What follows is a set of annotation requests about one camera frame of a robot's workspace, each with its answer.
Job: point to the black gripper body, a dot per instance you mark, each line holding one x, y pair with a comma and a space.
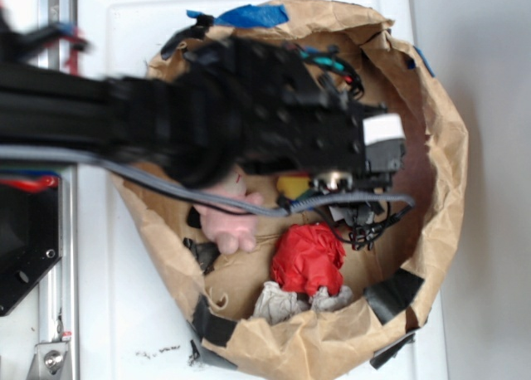
306, 117

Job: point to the green and yellow sponge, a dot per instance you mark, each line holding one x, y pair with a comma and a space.
292, 187

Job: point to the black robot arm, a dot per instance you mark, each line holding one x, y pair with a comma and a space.
191, 125

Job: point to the blue tape strip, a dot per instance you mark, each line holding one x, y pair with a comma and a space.
247, 16

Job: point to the pink plush bunny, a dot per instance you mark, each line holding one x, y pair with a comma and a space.
230, 232

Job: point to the red crumpled plastic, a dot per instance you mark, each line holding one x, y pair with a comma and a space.
307, 258

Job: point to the brown paper bag bin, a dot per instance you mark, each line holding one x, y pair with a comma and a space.
326, 345

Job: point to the white crumpled cloth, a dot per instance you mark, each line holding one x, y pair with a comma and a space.
275, 305

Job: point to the black tape patch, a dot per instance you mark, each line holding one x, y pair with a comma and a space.
389, 297

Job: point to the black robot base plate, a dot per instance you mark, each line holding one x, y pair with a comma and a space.
30, 235

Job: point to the aluminium frame rail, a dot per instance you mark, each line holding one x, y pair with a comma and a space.
57, 352

